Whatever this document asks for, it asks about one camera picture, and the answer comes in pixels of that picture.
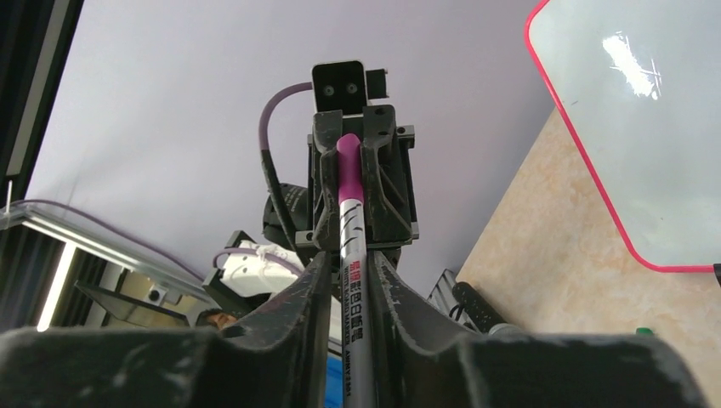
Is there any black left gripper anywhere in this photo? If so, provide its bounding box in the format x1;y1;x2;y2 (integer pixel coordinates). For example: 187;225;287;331
295;105;419;251

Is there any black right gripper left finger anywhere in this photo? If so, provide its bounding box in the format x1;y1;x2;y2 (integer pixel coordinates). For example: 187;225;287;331
1;252;333;407

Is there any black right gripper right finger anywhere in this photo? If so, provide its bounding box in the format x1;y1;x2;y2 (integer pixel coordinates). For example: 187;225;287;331
367;252;707;407

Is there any purple cap whiteboard marker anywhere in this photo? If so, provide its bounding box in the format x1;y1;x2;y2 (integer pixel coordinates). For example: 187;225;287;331
337;133;377;407

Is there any pink framed whiteboard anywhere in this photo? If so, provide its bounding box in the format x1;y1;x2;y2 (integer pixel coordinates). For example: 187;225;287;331
525;0;720;273

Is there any black grey microphone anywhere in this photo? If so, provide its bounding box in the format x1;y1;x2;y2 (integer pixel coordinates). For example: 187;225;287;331
452;282;522;337

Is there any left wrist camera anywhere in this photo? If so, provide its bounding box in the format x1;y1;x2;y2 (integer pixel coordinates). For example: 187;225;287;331
311;60;389;116

